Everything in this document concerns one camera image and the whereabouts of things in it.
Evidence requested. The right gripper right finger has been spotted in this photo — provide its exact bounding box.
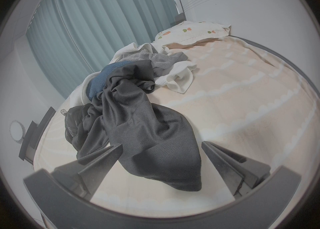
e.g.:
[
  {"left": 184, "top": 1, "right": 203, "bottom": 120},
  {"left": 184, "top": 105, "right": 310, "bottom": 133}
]
[{"left": 201, "top": 141, "right": 272, "bottom": 196}]

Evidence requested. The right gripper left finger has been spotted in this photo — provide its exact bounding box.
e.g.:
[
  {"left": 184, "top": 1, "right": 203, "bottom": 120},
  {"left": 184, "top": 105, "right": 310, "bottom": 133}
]
[{"left": 52, "top": 144, "right": 123, "bottom": 196}]

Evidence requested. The black T-shirt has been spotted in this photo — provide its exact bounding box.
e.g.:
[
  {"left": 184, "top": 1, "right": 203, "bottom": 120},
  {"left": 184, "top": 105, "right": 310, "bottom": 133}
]
[{"left": 76, "top": 61, "right": 202, "bottom": 192}]

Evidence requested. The bed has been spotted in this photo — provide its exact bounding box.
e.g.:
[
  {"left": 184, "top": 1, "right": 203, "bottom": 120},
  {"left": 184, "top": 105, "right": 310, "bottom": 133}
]
[{"left": 32, "top": 0, "right": 319, "bottom": 219}]

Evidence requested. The pile of clothes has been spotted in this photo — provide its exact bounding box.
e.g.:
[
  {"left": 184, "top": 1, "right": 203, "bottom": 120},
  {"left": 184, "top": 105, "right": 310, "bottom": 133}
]
[{"left": 69, "top": 42, "right": 198, "bottom": 106}]

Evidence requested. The shiny black garment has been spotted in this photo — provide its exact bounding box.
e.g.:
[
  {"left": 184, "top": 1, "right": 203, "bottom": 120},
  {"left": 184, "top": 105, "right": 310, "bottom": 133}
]
[{"left": 64, "top": 103, "right": 100, "bottom": 152}]

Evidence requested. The white printed pillow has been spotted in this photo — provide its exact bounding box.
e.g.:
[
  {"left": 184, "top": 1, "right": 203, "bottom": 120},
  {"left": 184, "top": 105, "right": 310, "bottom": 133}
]
[{"left": 154, "top": 21, "right": 231, "bottom": 49}]

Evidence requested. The blue-green curtain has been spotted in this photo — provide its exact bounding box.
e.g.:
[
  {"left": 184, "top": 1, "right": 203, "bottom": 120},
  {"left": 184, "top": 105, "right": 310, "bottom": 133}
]
[{"left": 26, "top": 0, "right": 178, "bottom": 101}]

